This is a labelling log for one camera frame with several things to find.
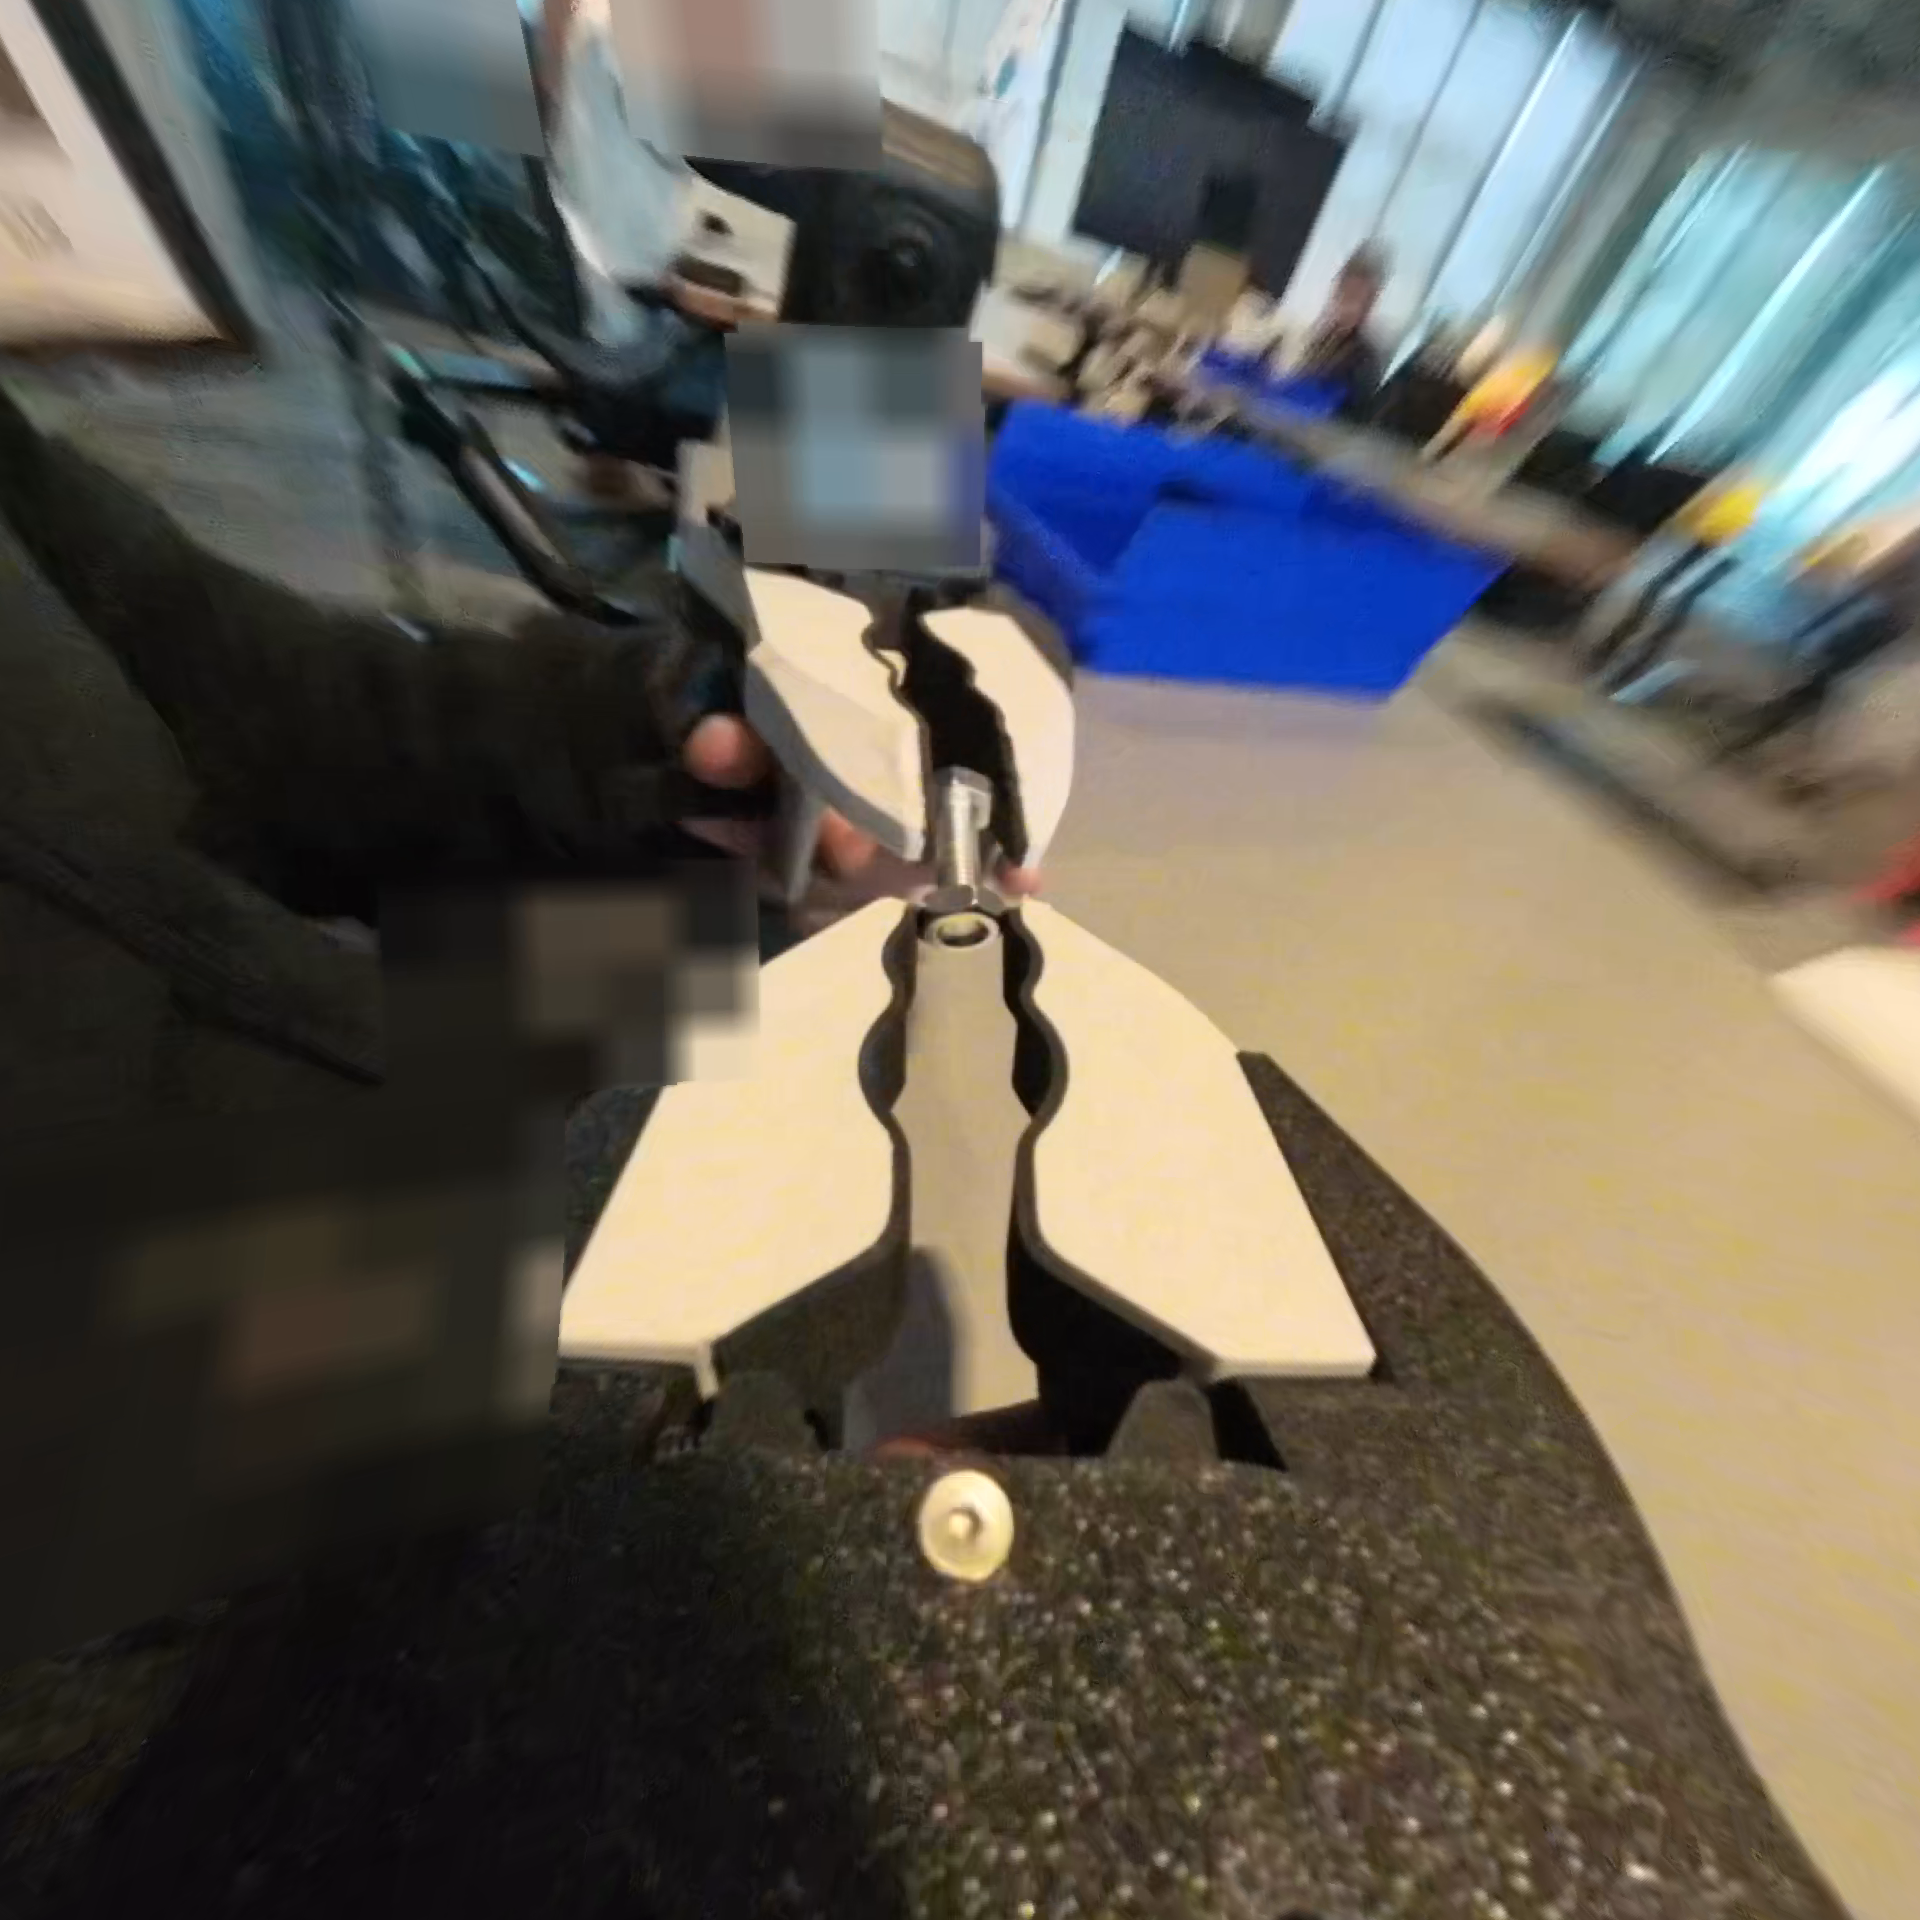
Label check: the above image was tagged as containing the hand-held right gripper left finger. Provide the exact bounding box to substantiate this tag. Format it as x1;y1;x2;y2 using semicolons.
561;900;918;1389

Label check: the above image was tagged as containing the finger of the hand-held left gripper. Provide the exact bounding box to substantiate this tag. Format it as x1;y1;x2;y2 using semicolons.
916;600;1075;890
741;571;938;866

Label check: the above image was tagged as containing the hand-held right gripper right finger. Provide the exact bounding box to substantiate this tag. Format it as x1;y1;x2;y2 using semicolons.
1014;917;1381;1382

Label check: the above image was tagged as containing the steel bolt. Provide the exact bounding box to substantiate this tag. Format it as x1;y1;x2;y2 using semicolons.
916;769;1008;956

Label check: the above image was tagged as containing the blue plastic bin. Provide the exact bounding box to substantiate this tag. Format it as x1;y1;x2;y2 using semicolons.
983;401;1511;698

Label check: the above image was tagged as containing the person's left forearm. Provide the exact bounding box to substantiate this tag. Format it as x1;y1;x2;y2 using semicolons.
0;391;721;993

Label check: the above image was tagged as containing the person's left hand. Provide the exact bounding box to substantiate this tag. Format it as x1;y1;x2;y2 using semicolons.
676;709;902;902

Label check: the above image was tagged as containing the black computer monitor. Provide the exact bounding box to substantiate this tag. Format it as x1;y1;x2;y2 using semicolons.
1072;30;1352;296

